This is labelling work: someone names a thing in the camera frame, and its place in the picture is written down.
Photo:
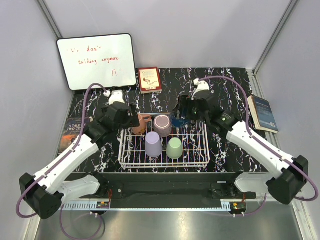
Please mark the red and cream book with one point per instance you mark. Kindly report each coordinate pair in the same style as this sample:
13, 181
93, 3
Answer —
149, 80

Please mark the white wire dish rack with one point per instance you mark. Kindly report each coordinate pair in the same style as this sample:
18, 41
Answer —
195, 146

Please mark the black marbled table mat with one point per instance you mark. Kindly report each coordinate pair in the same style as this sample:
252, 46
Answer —
229, 87

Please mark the Tale of Two Cities book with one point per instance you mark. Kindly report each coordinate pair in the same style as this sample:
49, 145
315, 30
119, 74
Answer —
70, 133

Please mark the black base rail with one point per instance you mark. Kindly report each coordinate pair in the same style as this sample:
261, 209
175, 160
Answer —
173, 190

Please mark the lavender plastic cup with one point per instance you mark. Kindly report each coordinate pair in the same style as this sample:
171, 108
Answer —
153, 145

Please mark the blue paperback book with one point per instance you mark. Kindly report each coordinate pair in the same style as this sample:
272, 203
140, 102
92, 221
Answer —
262, 114

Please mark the orange pink mug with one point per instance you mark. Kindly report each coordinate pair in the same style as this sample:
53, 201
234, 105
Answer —
143, 120

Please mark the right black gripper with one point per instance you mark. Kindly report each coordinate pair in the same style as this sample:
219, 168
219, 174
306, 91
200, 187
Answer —
186, 101

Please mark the mauve ceramic mug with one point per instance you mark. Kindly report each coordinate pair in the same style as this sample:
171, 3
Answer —
162, 125

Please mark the light green plastic cup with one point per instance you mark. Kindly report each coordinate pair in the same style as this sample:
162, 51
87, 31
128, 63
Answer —
174, 148

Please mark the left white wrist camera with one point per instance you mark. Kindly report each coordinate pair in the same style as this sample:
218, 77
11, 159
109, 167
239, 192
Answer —
115, 96

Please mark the white slotted cable duct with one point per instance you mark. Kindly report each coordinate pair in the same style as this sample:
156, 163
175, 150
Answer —
82, 205

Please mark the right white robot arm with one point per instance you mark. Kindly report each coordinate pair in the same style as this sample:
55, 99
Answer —
285, 176

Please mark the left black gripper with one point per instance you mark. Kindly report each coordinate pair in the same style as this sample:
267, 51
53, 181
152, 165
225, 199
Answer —
134, 121

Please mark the white dry-erase board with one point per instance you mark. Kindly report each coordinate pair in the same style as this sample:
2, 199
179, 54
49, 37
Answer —
105, 59

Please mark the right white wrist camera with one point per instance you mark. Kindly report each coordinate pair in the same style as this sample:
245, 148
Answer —
200, 85

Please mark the dark blue mug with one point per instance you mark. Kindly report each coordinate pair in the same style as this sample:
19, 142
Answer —
178, 122

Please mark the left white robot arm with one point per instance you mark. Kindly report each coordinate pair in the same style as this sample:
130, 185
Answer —
46, 191

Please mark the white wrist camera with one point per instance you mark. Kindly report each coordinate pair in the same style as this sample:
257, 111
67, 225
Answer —
200, 85
115, 96

